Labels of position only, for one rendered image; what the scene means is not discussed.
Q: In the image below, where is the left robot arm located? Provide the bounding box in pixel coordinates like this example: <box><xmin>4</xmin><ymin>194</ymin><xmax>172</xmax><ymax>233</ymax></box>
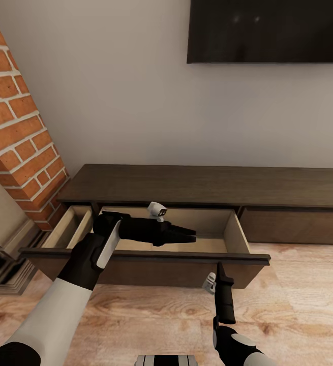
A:
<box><xmin>0</xmin><ymin>202</ymin><xmax>196</xmax><ymax>366</ymax></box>

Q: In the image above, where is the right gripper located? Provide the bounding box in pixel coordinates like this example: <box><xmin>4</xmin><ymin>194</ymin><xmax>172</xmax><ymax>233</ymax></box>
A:
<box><xmin>215</xmin><ymin>261</ymin><xmax>234</xmax><ymax>307</ymax></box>

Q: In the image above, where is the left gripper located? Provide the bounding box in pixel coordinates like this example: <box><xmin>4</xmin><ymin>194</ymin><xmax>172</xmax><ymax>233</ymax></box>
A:
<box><xmin>133</xmin><ymin>218</ymin><xmax>196</xmax><ymax>247</ymax></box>

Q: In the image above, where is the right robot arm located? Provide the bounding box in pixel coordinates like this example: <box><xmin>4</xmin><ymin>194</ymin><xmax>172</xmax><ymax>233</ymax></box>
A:
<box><xmin>202</xmin><ymin>261</ymin><xmax>280</xmax><ymax>366</ymax></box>

